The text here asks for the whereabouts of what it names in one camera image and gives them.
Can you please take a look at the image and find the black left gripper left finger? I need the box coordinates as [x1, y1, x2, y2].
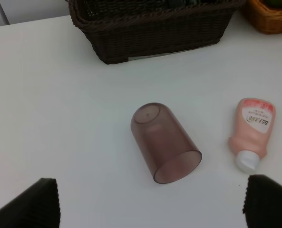
[0, 178, 60, 228]

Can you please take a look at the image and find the translucent brown plastic cup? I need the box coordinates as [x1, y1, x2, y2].
[131, 103, 202, 184]

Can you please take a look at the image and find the light brown wicker basket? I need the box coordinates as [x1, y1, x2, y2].
[240, 0, 282, 35]

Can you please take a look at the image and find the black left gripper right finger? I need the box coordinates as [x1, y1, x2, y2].
[243, 175, 282, 228]

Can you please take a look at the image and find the pink squeeze bottle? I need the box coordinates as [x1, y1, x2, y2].
[228, 98, 276, 174]

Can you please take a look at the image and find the dark brown wicker basket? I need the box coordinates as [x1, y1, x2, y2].
[68, 0, 244, 64]

